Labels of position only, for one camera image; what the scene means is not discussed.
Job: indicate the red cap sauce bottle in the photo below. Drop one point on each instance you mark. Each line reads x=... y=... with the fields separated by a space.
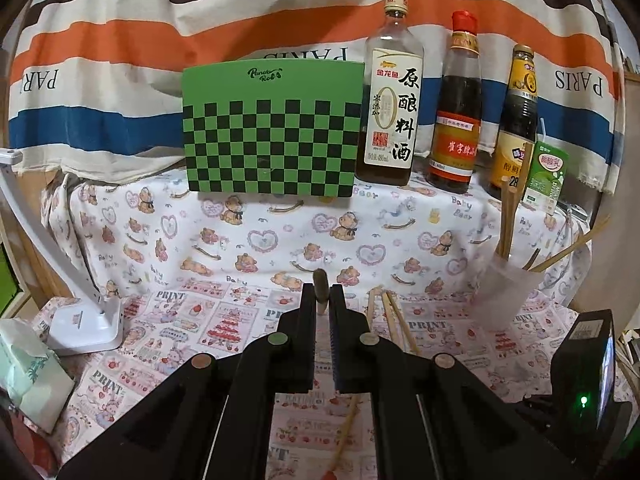
x=455 y=145

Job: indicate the white desk lamp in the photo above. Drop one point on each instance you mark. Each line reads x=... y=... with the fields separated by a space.
x=80 y=320

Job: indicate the green tissue pack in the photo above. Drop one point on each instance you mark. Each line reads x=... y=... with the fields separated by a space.
x=30 y=380

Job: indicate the striped cloth backdrop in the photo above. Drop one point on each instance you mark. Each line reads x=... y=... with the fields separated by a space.
x=150 y=20

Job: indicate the wooden frame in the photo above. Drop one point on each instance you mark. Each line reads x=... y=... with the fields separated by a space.
x=30 y=270

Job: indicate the yellow label dark sauce bottle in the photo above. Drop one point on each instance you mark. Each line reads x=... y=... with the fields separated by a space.
x=517 y=110

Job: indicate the clear plastic cup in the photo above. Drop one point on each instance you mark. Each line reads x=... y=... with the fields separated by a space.
x=505 y=295

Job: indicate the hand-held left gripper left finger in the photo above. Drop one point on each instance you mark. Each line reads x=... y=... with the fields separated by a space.
x=310 y=340

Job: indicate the clear cooking wine bottle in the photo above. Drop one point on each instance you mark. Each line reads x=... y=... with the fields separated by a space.
x=390 y=125

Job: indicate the green drink carton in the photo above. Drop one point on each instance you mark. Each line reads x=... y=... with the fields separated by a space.
x=547 y=180

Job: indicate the green checkered box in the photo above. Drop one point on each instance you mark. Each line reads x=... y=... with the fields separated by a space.
x=270 y=140

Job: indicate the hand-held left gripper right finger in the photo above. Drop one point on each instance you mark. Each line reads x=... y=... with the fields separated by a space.
x=336 y=350

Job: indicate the wooden chopstick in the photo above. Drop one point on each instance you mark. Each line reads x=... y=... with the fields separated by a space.
x=532 y=257
x=347 y=430
x=575 y=245
x=525 y=175
x=372 y=310
x=392 y=317
x=404 y=327
x=506 y=210
x=320 y=290

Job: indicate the pink print tablecloth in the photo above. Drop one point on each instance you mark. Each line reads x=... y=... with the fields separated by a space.
x=200 y=320

